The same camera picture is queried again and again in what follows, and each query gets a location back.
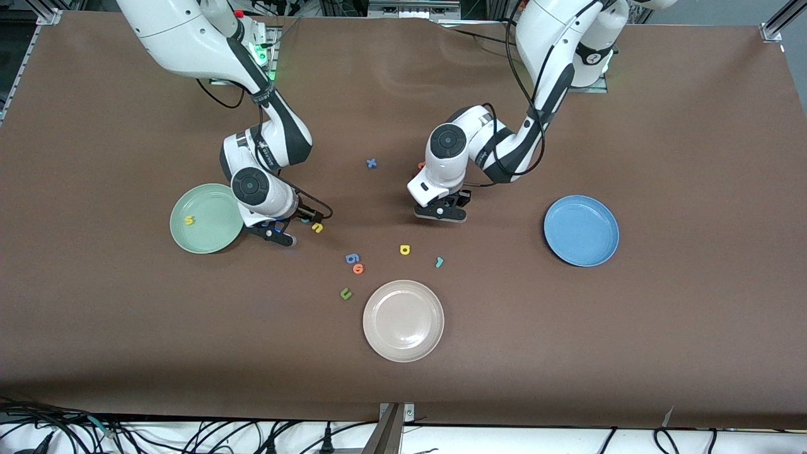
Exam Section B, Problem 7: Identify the light green plate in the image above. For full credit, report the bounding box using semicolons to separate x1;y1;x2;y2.
170;183;245;254

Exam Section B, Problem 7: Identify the blue plate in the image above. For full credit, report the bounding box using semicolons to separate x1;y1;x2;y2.
543;195;620;267

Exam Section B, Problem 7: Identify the beige plate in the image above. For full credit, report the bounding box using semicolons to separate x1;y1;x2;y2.
363;280;445;363

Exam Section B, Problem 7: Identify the brown table cover sheet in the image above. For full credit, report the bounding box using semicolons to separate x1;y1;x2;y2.
0;11;807;429

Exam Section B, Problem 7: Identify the aluminium profile beam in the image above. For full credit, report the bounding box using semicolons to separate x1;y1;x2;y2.
363;402;417;454

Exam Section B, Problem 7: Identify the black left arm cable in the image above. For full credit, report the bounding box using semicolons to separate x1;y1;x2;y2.
467;0;609;188

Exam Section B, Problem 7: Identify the black base cable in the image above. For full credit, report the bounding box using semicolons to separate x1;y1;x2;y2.
438;18;527;50

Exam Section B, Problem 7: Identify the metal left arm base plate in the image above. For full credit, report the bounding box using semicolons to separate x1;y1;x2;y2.
564;76;609;94

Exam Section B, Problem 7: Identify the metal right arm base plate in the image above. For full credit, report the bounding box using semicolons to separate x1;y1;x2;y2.
211;25;281;86

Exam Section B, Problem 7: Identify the silver perforated metal rail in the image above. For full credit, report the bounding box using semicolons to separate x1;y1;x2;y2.
369;0;461;16

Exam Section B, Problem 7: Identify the black looped cable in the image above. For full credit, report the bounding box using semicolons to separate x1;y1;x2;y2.
653;428;716;454

